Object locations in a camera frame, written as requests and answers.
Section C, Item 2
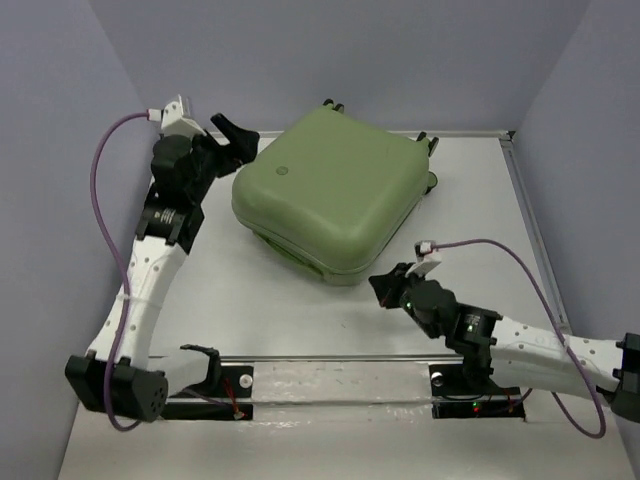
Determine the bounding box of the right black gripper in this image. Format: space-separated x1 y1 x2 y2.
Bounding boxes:
369 261 439 339

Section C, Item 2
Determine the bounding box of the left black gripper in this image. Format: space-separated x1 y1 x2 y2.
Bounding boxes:
190 115 263 202

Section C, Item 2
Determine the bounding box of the green hard-shell suitcase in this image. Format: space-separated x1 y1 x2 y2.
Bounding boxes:
232 99 439 286

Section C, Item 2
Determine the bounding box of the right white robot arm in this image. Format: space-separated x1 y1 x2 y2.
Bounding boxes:
368 263 639 422

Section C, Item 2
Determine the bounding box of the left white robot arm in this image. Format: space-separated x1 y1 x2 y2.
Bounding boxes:
65 113 260 432

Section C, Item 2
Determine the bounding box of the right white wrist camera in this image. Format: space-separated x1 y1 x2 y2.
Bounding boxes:
405 240 442 278

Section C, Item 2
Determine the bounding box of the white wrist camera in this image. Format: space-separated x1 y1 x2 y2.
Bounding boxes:
405 240 442 278
160 95 202 138

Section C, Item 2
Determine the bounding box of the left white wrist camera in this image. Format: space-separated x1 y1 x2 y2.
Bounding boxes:
160 95 202 138

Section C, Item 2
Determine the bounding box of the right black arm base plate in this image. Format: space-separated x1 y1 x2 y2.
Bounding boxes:
429 363 526 420

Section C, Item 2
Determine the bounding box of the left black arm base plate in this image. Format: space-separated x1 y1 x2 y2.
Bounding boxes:
161 364 254 422

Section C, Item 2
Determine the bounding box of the metal table edge rail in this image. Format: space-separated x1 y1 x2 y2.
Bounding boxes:
499 131 573 334

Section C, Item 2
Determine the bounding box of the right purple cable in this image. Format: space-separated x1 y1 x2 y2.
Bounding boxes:
432 237 610 440

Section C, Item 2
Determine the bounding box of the purple cable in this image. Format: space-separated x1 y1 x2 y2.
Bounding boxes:
432 237 610 440
89 112 164 431

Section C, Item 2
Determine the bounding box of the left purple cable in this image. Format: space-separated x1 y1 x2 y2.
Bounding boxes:
89 112 164 431

